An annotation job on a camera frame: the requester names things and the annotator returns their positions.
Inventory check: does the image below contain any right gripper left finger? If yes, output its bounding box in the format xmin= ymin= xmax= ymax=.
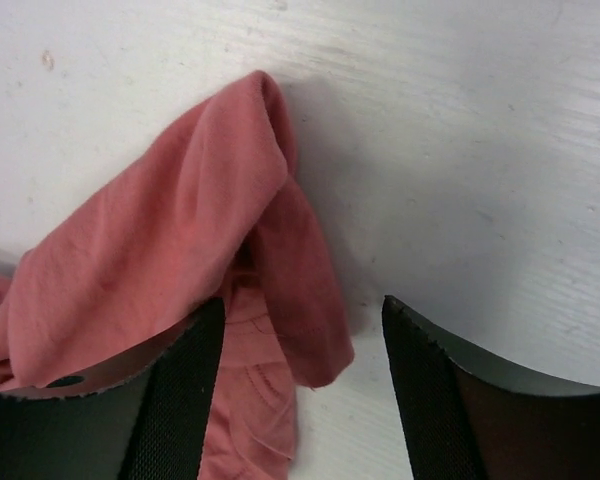
xmin=0 ymin=298 xmax=225 ymax=479

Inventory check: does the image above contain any red t shirt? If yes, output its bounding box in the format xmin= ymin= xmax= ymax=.
xmin=0 ymin=71 xmax=354 ymax=479

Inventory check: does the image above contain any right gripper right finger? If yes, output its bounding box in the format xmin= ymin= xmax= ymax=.
xmin=382 ymin=296 xmax=600 ymax=479

